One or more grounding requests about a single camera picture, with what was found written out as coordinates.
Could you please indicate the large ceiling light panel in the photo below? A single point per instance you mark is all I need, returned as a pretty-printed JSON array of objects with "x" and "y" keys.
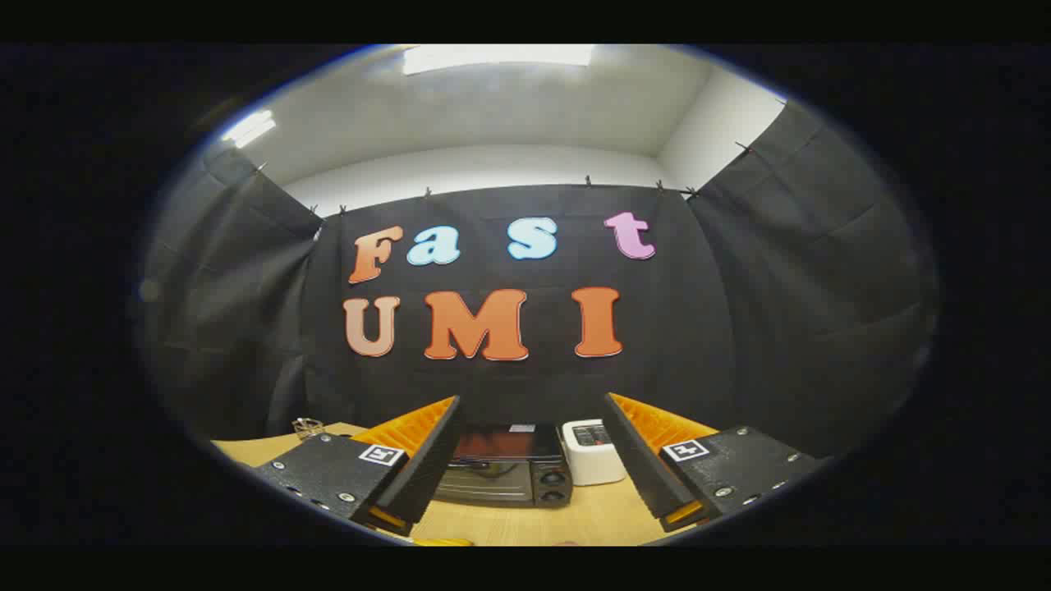
[{"x": 493, "y": 57}]

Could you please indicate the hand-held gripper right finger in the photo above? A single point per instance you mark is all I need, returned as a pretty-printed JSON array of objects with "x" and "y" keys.
[{"x": 636, "y": 460}]

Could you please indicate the white bread toaster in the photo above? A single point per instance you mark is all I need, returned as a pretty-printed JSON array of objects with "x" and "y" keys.
[{"x": 593, "y": 461}]

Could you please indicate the black backdrop cloth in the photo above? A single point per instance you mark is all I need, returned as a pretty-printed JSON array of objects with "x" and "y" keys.
[{"x": 739, "y": 328}]

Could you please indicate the black toaster oven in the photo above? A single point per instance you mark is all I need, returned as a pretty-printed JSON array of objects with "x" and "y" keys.
[{"x": 501, "y": 486}]

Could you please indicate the small ceiling light panel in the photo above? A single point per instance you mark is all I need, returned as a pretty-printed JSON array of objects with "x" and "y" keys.
[{"x": 249, "y": 129}]

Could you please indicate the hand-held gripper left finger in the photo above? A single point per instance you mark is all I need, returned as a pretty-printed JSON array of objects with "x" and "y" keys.
[{"x": 427, "y": 468}]

